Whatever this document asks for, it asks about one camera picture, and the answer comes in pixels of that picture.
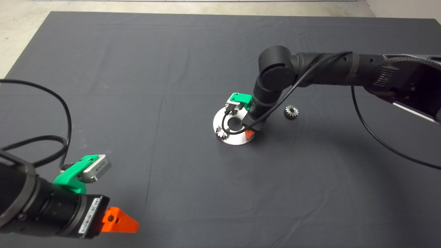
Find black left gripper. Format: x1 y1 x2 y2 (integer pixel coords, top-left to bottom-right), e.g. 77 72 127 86
69 194 140 239

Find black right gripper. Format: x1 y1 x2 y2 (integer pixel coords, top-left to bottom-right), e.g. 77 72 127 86
242 108 268 140

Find round metal plate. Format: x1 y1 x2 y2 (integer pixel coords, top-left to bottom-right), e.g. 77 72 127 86
213 107 255 146

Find dark grey table cloth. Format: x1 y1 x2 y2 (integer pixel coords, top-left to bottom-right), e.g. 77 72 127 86
0 11 441 248

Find right green camera mount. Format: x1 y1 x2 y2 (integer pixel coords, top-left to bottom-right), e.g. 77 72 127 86
230 92 254 111

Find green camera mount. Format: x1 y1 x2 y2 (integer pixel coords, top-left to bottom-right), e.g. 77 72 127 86
52 155 99 194
230 92 254 111

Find left silver camera box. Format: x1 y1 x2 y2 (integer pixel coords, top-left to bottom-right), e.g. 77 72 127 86
77 154 112 184

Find left green camera mount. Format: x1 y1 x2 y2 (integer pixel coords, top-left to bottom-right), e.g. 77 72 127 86
52 155 99 194

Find left thin black camera cable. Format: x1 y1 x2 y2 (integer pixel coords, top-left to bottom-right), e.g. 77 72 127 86
0 79 72 171

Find thin black camera cable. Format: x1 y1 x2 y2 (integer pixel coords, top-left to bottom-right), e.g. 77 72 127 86
222 51 441 170
0 79 72 171

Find left black corrugated hose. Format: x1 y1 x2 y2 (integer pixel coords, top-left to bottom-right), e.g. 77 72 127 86
0 135 68 169

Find right thin black camera cable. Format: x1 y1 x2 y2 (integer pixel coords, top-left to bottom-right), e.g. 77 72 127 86
222 51 441 170

